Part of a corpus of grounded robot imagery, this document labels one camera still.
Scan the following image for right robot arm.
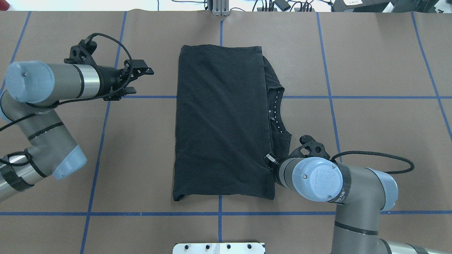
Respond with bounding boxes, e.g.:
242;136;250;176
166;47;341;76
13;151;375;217
264;151;439;254

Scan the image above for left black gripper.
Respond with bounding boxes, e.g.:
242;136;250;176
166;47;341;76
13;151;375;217
96;59;154;101

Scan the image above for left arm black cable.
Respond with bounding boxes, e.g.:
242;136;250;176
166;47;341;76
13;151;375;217
0;33;133;133

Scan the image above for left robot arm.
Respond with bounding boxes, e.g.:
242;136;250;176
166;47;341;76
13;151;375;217
1;60;154;201

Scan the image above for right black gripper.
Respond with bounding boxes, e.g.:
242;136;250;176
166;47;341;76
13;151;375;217
264;152;293;186

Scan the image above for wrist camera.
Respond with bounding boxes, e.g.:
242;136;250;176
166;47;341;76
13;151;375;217
64;40;97;66
288;135;331;160

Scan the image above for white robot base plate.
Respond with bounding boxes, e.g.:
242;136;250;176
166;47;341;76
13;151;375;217
172;242;266;254

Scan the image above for black graphic t-shirt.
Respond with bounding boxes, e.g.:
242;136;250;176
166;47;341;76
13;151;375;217
173;44;292;201

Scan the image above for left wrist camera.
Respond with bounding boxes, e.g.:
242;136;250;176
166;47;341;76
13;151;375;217
64;40;97;66

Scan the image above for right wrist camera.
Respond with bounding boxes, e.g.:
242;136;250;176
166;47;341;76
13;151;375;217
288;135;331;160

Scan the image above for aluminium frame post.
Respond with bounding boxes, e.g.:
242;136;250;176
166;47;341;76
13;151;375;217
207;0;230;17

